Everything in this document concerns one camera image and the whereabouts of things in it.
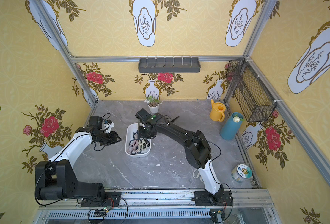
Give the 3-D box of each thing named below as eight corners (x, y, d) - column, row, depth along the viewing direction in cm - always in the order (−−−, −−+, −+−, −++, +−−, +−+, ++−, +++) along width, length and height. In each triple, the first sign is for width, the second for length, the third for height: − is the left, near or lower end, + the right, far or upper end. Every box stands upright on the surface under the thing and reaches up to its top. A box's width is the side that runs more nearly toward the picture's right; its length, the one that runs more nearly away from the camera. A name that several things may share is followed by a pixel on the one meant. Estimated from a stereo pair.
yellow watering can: (209, 121, 108) (213, 112, 100) (209, 108, 118) (213, 98, 109) (221, 123, 107) (226, 114, 99) (220, 109, 116) (224, 100, 108)
